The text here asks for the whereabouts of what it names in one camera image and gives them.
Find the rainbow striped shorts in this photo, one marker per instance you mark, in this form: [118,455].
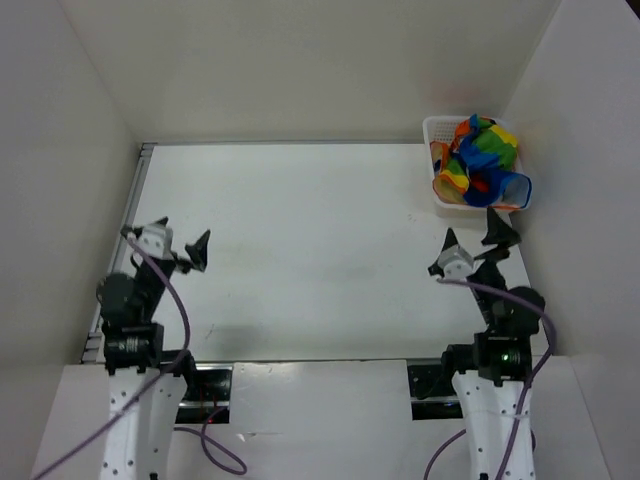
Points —
[482,165]

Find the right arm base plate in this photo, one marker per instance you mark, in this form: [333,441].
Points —
[432,396]

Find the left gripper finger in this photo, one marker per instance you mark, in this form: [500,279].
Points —
[196,258]
[136,230]

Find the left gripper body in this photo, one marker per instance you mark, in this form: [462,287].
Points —
[167,254]

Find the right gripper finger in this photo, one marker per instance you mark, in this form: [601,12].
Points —
[449,242]
[500,236]

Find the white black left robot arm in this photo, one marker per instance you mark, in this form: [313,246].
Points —
[146,381]

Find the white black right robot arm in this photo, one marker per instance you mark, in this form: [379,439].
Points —
[492,375]

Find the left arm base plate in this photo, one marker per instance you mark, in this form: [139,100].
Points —
[207,398]

